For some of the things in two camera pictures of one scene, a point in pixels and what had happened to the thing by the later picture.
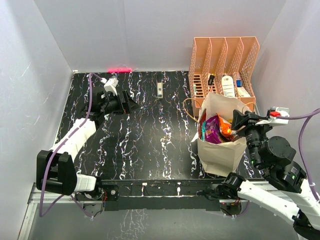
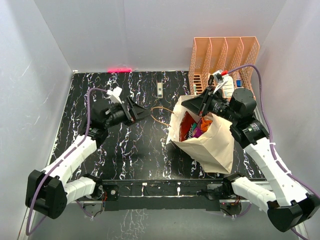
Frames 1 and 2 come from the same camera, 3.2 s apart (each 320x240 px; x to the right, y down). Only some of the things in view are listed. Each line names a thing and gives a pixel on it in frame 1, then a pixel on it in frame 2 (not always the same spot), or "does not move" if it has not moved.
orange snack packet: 225,129 to 205,124
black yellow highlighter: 210,80 does not move
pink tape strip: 119,70 does not move
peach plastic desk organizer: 222,65 does not move
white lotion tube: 228,86 does not move
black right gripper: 238,119 to 200,104
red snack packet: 203,119 to 185,130
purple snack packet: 212,132 to 195,131
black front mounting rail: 158,195 does not move
